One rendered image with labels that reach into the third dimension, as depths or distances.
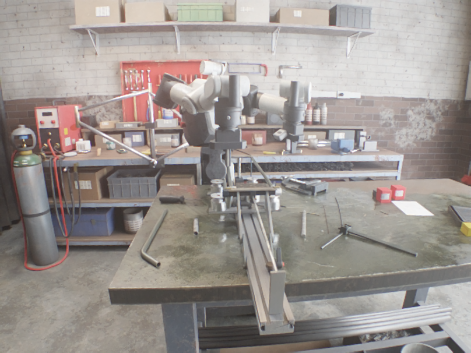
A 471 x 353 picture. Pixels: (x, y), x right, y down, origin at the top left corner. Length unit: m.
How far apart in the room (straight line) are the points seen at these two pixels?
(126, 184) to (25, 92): 1.62
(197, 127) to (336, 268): 0.89
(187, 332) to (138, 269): 0.22
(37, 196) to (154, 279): 1.95
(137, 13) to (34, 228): 2.00
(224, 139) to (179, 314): 0.53
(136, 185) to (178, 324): 1.81
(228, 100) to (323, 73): 2.43
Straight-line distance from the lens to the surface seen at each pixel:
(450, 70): 4.13
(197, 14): 2.88
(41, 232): 2.65
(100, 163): 2.48
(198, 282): 0.69
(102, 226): 2.74
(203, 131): 1.36
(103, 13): 3.05
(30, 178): 2.53
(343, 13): 3.14
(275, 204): 0.94
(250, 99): 1.54
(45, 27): 3.55
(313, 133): 3.07
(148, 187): 2.49
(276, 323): 0.55
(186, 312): 0.80
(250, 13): 2.94
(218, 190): 1.08
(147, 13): 2.94
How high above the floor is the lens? 1.27
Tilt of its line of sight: 15 degrees down
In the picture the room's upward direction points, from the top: straight up
